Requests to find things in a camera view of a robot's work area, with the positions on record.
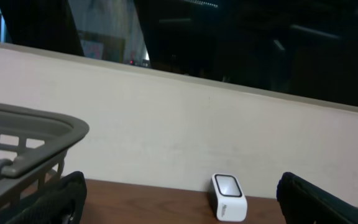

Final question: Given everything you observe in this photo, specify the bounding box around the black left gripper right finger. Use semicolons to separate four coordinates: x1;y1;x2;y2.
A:
276;172;358;224

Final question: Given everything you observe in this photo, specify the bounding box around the grey plastic mesh basket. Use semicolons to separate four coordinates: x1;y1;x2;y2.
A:
0;103;90;209

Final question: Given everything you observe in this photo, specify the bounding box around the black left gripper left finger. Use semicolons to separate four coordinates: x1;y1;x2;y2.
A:
0;171;87;224

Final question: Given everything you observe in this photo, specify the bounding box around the white barcode scanner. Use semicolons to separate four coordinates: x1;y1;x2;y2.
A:
208;174;248;222

